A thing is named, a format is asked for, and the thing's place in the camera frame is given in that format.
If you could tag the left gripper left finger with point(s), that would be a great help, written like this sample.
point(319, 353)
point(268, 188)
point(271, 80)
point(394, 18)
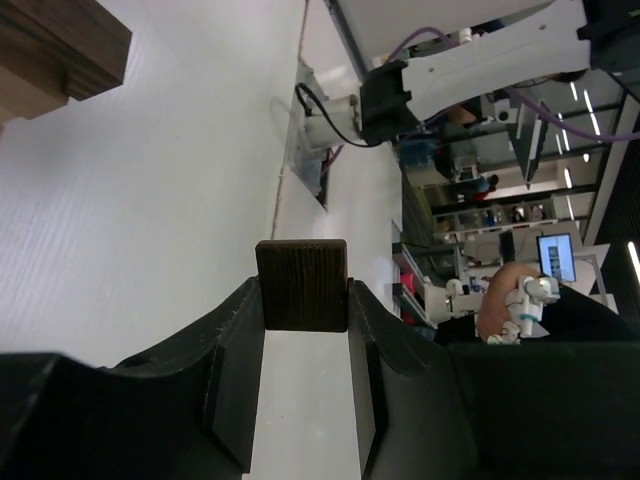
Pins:
point(182, 409)

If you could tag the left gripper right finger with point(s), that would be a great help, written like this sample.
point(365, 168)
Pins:
point(471, 411)

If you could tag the small dark wood cube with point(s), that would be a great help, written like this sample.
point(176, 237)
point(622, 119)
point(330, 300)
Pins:
point(304, 284)

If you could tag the light brown block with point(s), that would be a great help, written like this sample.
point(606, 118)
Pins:
point(21, 98)

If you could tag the dark wood arch block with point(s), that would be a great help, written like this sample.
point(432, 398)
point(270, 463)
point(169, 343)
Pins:
point(90, 42)

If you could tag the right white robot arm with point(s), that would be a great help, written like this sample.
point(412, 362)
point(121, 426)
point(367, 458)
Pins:
point(564, 37)

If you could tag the person hand in background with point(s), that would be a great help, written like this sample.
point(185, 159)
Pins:
point(493, 311)

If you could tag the white teleoperation leader device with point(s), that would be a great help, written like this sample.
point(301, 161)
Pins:
point(526, 305)

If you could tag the background computer monitor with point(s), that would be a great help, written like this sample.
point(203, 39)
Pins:
point(556, 257)

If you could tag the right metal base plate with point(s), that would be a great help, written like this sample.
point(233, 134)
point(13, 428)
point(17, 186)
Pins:
point(306, 152)

